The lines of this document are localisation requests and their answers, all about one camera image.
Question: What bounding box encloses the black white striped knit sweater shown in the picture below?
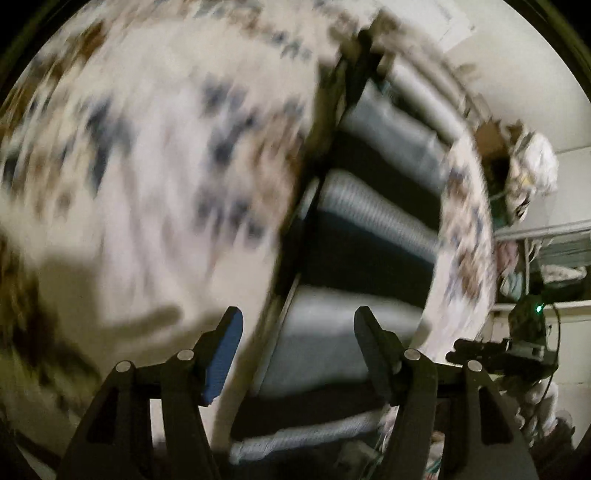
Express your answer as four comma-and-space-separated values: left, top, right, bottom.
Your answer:
229, 30, 448, 478

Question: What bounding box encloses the white shelf rack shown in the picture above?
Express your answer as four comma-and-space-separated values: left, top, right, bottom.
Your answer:
490, 221, 590, 323

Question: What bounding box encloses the white crumpled cloth bundle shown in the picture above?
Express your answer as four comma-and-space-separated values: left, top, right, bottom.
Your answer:
504, 121, 559, 226

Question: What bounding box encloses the floral white bed sheet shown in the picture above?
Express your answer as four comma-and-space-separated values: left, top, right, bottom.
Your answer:
1, 1, 494, 457

